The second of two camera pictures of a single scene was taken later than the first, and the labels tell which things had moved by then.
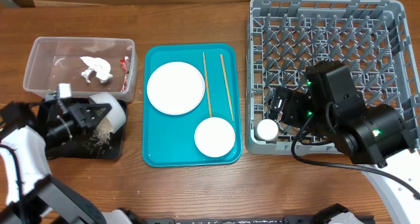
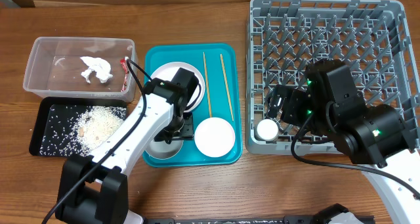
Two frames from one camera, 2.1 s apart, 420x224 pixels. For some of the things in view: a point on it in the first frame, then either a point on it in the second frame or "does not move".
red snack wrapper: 124,62 does not move
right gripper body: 279,104 does not move
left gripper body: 65,129 -> 182,127
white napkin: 99,65 does not move
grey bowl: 116,118 -> 162,150
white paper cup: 267,129 does not move
